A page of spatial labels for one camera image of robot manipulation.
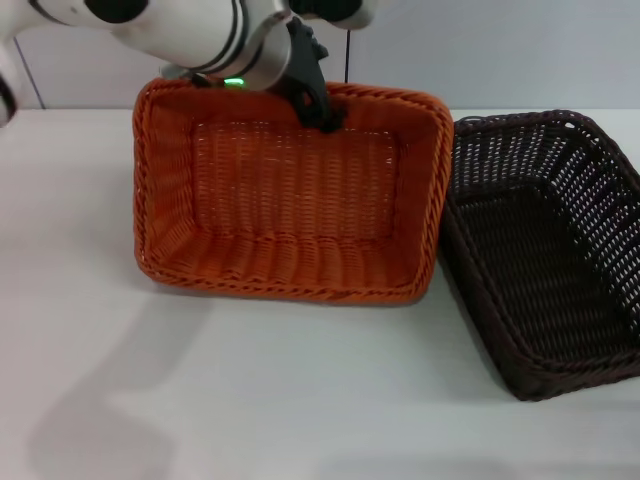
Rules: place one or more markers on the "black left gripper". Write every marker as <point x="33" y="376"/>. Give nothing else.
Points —
<point x="305" y="60"/>

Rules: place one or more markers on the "orange woven plastic basket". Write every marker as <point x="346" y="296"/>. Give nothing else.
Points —
<point x="290" y="190"/>

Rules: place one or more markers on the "dark brown woven plastic basket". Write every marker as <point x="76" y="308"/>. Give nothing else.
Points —
<point x="540" y="270"/>

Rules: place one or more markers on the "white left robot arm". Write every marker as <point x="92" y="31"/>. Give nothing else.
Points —
<point x="175" y="30"/>

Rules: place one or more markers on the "left wrist camera housing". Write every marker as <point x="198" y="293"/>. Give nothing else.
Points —
<point x="345" y="17"/>

